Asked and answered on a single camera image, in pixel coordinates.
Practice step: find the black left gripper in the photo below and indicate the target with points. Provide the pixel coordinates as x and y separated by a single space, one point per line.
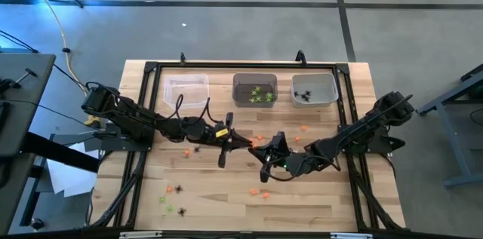
226 141

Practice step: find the black aluminium table frame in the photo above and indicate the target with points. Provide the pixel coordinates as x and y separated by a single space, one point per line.
207 65

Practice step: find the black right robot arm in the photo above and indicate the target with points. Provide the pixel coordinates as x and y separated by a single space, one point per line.
358 129

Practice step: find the black table clamp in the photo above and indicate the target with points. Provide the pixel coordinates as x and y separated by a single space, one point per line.
300 57
183 57

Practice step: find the black caster wheel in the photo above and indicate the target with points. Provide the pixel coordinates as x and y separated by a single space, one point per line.
35 224

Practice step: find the yellow tape tag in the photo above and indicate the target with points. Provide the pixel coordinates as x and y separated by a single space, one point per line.
222 132

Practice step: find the blue-grey table frame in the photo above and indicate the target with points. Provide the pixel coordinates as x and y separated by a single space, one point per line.
454 144

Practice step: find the grey translucent plastic bin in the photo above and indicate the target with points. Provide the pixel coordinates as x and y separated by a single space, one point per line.
245 80

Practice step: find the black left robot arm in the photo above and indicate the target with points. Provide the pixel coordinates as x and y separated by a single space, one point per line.
132 118

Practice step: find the white frame bracket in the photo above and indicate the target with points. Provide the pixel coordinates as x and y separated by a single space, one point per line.
140 234
351 235

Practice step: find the black stand beam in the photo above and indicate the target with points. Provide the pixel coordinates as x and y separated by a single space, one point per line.
64 154

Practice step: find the clear plastic bin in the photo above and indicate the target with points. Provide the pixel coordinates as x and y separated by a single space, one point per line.
186 90

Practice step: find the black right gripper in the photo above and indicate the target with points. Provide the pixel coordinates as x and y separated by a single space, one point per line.
281 158

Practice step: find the white plastic bin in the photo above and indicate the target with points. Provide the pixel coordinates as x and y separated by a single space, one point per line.
320 97

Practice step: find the white paper sheets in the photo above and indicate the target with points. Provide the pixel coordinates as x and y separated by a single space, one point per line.
71 182

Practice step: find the black tool on desk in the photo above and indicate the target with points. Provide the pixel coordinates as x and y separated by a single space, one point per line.
7 85

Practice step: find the grey desk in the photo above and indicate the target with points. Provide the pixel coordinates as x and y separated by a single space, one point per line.
26 118

